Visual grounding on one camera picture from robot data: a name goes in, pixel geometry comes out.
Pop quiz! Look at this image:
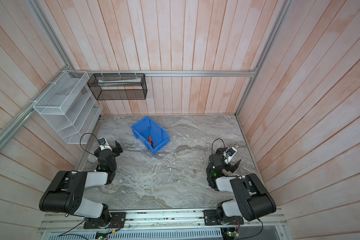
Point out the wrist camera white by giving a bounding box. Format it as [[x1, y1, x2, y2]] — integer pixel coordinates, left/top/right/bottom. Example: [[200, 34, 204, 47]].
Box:
[[224, 147, 237, 165], [98, 138, 112, 151]]

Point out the black mesh wall basket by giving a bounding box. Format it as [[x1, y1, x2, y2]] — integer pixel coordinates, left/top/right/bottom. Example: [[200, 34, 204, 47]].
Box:
[[88, 73, 148, 101]]

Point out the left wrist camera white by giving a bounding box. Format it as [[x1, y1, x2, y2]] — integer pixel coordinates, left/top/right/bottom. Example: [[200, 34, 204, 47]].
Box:
[[98, 138, 112, 151]]

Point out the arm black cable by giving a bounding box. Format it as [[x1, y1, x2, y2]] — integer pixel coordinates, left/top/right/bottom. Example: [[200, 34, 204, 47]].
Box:
[[211, 138, 226, 154], [79, 132, 101, 157]]

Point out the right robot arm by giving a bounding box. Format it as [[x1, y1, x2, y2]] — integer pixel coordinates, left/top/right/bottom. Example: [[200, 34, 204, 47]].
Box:
[[205, 148, 277, 225]]

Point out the orange handled screwdriver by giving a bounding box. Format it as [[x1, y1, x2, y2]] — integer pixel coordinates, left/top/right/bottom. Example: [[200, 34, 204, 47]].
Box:
[[148, 127, 154, 148]]

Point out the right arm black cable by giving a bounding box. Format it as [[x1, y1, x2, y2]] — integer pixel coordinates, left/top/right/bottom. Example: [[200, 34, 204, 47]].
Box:
[[211, 138, 226, 154]]

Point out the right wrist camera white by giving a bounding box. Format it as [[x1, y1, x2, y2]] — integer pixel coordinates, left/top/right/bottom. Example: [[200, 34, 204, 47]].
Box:
[[224, 147, 237, 165]]

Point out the horizontal aluminium wall rail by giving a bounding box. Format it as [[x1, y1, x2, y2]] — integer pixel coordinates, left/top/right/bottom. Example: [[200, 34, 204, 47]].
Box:
[[68, 70, 257, 77]]

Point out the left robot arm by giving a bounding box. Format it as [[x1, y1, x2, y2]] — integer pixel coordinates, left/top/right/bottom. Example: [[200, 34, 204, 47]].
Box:
[[39, 138, 123, 228]]

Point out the blue plastic bin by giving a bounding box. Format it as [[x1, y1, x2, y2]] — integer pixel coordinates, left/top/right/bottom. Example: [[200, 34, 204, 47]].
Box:
[[131, 116, 170, 155]]

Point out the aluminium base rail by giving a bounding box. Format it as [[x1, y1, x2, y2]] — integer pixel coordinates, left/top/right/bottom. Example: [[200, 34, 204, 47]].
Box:
[[38, 208, 292, 239]]

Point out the white wire mesh shelf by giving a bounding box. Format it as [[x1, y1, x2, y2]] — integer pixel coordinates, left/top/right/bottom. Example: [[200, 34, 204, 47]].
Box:
[[34, 71, 103, 145]]

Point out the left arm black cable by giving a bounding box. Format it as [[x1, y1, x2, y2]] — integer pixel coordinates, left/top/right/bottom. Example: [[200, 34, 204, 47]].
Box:
[[79, 132, 101, 157]]

